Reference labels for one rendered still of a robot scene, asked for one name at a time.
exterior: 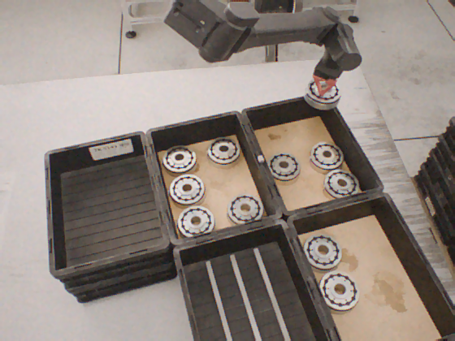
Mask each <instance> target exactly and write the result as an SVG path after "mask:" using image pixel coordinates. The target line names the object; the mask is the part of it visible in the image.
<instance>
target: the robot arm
mask: <svg viewBox="0 0 455 341"><path fill-rule="evenodd" d="M201 21H203V22H204V24H202V22H201ZM163 22H164V23H165V24H166V25H167V26H170V27H171V29H173V30H174V31H175V32H177V33H179V35H181V36H182V37H183V38H184V39H186V40H187V41H188V42H189V43H191V44H192V45H194V46H195V47H196V48H197V49H198V51H197V52H198V53H199V55H200V56H201V59H204V60H205V61H206V62H208V63H218V62H223V61H227V60H228V59H230V58H231V56H232V54H235V53H241V52H244V51H245V50H247V49H251V48H254V47H259V46H269V45H279V44H284V43H291V42H296V41H303V42H305V43H310V44H311V45H312V44H316V45H318V46H319V47H320V48H321V47H322V45H324V47H325V50H324V54H323V56H322V57H321V60H320V61H319V62H318V63H317V64H316V66H315V67H314V73H313V78H314V82H315V84H316V87H317V90H318V94H321V95H324V94H325V93H326V92H327V91H329V90H330V89H331V88H332V87H333V86H334V85H336V82H337V79H336V78H339V77H340V76H341V75H342V73H343V71H353V70H355V69H356V68H357V67H358V66H359V65H361V64H362V56H361V54H360V51H359V50H358V48H357V45H356V44H355V42H354V40H353V39H354V37H353V28H352V27H351V26H349V25H348V24H343V23H342V21H341V19H340V17H339V16H338V14H337V11H335V10H333V9H332V8H330V7H329V6H326V7H321V6H314V7H313V8H311V9H308V10H305V11H303V12H300V13H266V14H258V13H257V12H256V11H255V10H254V7H253V6H251V5H250V4H249V3H248V2H230V3H229V4H228V5H225V4H223V3H222V2H220V1H219V0H171V1H170V5H169V7H168V9H167V12H166V14H165V15H164V19H163ZM320 80H322V81H325V83H326V84H329V85H328V86H327V87H326V88H325V89H324V90H322V88H321V84H320Z"/></svg>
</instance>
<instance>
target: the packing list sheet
mask: <svg viewBox="0 0 455 341"><path fill-rule="evenodd" d="M17 173H18V171H16V172H0V253H1V252H2V243H3V240H4V235H5V231H6V224H7V216H8V213H9V208H10V201H11V194H12V189H13V187H14V184H15V177H16V175H17Z"/></svg>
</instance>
